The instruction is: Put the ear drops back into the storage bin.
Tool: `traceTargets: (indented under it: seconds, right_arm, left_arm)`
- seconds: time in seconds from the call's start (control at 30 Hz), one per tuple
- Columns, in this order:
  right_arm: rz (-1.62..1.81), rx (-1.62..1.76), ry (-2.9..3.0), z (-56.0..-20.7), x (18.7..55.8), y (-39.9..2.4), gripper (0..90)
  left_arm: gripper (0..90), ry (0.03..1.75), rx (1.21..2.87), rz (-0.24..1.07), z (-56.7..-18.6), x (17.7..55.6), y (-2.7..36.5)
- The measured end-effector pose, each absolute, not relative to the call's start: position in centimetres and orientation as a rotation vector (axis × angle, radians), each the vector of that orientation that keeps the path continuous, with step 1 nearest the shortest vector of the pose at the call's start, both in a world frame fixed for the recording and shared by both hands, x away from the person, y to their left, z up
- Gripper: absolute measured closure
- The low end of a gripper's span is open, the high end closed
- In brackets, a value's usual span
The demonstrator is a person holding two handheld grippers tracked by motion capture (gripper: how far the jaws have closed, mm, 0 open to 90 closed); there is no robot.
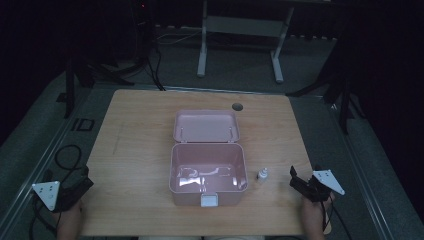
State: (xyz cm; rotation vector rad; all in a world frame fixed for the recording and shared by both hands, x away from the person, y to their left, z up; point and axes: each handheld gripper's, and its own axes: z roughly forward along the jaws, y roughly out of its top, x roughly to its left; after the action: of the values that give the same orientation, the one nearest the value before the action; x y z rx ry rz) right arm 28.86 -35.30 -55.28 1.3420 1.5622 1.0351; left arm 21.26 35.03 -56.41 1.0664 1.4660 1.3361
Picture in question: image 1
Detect black floor cables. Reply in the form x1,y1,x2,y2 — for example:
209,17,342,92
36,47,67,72
145,31,167,92

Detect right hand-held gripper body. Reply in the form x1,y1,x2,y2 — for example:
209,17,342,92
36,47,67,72
299,169,346,203

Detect white metal desk frame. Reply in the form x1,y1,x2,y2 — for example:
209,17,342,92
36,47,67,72
196,0,296,84

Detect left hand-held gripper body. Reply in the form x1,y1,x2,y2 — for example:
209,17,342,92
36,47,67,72
31,172,95,213

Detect black tripod stand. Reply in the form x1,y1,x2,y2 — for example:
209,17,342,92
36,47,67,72
285,49,366,136
63,54,136,120

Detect small white dropper bottle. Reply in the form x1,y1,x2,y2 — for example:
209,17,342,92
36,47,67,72
256,167,269,184

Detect pink plastic storage box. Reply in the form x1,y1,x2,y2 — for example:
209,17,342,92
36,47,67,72
168,109,249,208

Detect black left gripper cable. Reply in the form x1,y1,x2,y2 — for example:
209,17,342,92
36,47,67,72
28,144,84,240

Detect person's right hand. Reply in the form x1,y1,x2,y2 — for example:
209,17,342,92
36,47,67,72
301,192,335,225

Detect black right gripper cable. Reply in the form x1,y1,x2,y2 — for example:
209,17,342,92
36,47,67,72
319,191,353,240

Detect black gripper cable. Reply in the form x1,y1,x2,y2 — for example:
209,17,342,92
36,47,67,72
319,191,353,240
28,144,84,240

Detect person's left hand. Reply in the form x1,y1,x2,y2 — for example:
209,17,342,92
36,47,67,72
53,199,84,231

